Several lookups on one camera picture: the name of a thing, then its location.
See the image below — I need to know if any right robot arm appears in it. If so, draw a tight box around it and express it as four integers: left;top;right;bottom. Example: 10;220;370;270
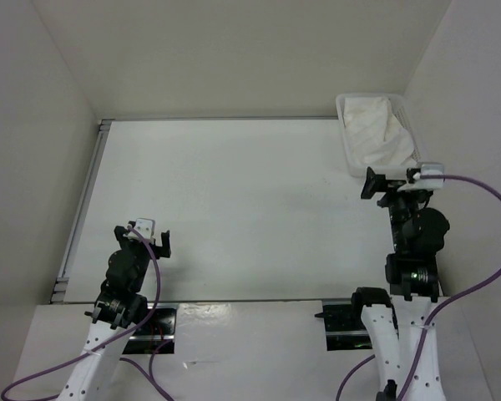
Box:
348;162;450;400

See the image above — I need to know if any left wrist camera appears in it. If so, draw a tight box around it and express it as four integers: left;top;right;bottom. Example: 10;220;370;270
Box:
125;218;155;242

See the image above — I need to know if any white plastic basket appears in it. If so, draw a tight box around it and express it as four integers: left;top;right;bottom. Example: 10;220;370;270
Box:
336;93;428;177

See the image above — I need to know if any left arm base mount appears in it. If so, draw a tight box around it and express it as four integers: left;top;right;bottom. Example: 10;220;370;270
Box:
123;303;178;355

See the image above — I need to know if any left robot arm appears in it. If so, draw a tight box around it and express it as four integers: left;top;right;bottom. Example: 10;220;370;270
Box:
58;219;171;400

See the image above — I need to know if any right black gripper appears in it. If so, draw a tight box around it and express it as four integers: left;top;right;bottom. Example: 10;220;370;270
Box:
361;165;429;249

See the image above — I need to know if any white pleated skirt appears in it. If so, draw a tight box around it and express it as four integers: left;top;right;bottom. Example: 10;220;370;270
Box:
343;96;415;166

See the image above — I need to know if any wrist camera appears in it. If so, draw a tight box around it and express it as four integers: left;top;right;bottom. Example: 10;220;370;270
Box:
401;162;444;191
125;218;155;242

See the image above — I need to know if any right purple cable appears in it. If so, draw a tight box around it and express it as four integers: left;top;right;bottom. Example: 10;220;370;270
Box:
336;173;501;401

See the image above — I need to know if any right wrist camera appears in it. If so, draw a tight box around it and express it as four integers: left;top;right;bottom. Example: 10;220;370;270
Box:
401;162;444;191

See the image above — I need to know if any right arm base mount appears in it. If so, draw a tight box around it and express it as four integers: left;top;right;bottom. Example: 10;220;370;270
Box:
315;300;372;352

